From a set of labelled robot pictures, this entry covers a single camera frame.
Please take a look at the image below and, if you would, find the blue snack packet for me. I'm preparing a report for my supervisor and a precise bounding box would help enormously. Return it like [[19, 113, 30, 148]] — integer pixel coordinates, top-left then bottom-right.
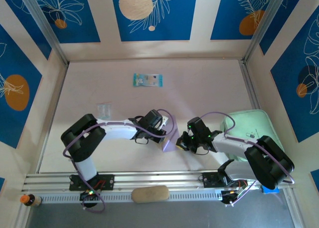
[[133, 73, 164, 88]]

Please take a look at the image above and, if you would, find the clear plastic packet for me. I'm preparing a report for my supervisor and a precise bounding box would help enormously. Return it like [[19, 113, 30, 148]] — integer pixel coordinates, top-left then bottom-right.
[[96, 103, 112, 121]]

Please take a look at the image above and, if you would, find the mint green tray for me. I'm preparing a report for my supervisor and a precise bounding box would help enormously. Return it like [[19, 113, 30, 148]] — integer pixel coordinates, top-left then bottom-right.
[[219, 109, 285, 164]]

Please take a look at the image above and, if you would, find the beige oval pad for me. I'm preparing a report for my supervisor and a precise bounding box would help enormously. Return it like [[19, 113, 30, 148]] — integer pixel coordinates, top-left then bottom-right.
[[131, 185, 170, 204]]

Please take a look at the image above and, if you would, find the black controller board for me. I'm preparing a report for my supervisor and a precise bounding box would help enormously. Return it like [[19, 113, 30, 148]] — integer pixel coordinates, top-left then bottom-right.
[[220, 189, 241, 204], [79, 190, 101, 202]]

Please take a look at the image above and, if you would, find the blue plastic block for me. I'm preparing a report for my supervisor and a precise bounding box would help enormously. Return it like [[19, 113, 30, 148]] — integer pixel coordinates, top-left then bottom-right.
[[260, 187, 280, 195]]

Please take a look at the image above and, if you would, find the orange cap bottle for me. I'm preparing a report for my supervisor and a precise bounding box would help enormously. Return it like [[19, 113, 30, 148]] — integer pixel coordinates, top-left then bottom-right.
[[19, 193, 42, 208]]

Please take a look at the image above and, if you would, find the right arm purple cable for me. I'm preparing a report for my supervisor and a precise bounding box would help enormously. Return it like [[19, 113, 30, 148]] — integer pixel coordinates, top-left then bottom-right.
[[199, 112, 295, 206]]

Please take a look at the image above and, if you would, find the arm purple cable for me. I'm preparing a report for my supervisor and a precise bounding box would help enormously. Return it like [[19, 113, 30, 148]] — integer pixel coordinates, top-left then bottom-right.
[[199, 112, 295, 206], [62, 109, 176, 213]]

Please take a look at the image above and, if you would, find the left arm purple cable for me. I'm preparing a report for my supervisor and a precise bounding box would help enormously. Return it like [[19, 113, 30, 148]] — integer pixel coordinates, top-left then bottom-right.
[[62, 109, 176, 213]]

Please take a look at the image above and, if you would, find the aluminium mounting rail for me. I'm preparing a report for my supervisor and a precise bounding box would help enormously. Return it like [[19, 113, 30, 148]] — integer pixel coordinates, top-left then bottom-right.
[[21, 168, 296, 193]]

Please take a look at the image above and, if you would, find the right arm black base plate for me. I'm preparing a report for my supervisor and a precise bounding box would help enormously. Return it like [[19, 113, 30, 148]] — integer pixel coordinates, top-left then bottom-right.
[[202, 172, 247, 189]]

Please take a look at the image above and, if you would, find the slotted grey cable duct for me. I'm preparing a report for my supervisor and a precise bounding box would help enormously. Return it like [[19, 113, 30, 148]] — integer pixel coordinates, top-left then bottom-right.
[[39, 190, 224, 204]]

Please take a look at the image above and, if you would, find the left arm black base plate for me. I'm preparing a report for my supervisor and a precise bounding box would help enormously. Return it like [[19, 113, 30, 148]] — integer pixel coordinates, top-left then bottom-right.
[[69, 174, 115, 191]]

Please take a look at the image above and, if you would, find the aluminium table edge rail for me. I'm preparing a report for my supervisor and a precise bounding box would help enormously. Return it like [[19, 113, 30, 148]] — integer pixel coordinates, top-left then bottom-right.
[[238, 59, 281, 169], [36, 62, 70, 174]]

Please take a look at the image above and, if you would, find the blue floral wall panel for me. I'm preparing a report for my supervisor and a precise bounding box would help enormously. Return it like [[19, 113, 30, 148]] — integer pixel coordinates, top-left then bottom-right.
[[29, 0, 101, 43], [270, 5, 319, 143], [259, 0, 308, 56], [0, 24, 43, 149], [0, 0, 52, 61], [111, 0, 198, 42], [210, 0, 284, 41]]

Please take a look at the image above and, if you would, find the aluminium frame post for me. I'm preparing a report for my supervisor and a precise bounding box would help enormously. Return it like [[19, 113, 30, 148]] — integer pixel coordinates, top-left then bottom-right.
[[17, 0, 70, 66], [242, 0, 293, 64]]

